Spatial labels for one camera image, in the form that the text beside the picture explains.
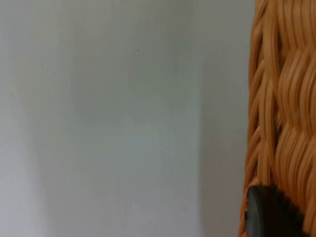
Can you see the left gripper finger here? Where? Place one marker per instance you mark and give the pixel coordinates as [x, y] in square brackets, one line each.
[269, 214]

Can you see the pale brown wicker basket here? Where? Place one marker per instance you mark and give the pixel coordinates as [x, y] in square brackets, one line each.
[288, 98]

